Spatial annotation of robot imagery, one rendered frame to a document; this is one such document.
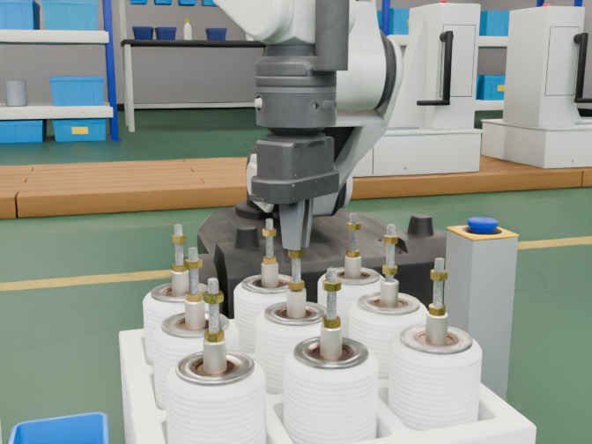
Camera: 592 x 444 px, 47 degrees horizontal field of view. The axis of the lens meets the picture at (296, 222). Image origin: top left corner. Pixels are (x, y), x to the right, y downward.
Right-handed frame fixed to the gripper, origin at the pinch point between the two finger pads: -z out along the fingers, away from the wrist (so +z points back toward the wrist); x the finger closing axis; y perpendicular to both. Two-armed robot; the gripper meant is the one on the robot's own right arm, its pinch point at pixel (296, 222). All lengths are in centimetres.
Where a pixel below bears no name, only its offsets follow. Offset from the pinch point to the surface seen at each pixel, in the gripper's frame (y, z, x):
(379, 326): -8.2, -12.2, 5.2
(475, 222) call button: -9.8, -3.3, 26.3
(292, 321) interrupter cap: -2.0, -10.6, -3.0
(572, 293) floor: -1, -36, 106
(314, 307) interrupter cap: -0.9, -10.7, 2.3
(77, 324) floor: 75, -36, 19
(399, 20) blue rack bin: 251, 52, 445
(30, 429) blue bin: 23.6, -25.0, -21.2
